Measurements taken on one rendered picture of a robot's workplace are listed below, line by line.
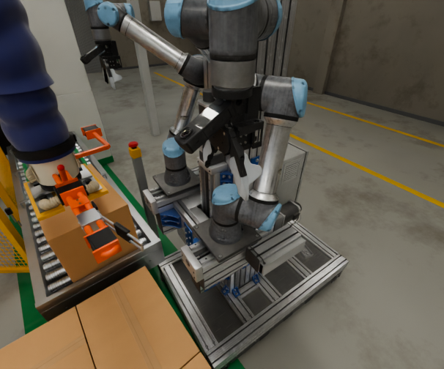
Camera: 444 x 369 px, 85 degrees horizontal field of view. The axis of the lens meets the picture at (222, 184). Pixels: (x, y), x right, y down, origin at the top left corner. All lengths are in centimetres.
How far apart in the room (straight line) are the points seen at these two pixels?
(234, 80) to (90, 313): 140
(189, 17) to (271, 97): 38
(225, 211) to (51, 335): 108
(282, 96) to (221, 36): 45
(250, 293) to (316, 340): 53
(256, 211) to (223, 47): 60
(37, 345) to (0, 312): 104
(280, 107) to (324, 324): 168
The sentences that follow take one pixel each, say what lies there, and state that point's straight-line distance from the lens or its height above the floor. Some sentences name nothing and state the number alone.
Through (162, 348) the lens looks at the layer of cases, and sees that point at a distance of 139.
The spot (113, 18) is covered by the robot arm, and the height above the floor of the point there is 180.
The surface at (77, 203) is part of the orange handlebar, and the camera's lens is 102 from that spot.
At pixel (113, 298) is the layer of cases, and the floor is 54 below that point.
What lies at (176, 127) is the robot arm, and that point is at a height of 131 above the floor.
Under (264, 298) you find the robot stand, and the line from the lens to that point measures 187.
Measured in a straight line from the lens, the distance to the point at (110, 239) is 81.
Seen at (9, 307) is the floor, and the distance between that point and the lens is 261.
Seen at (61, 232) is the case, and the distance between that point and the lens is 143.
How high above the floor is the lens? 182
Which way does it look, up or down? 36 degrees down
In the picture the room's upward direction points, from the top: straight up
